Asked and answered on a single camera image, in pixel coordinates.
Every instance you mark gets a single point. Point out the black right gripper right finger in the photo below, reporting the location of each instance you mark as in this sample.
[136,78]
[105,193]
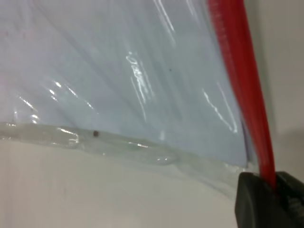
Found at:
[293,202]

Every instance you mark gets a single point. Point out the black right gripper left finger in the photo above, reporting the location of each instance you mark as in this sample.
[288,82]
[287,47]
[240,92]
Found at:
[254,204]

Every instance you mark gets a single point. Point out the clear plastic red-zipper bag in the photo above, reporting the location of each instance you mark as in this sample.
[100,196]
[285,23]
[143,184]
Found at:
[118,83]

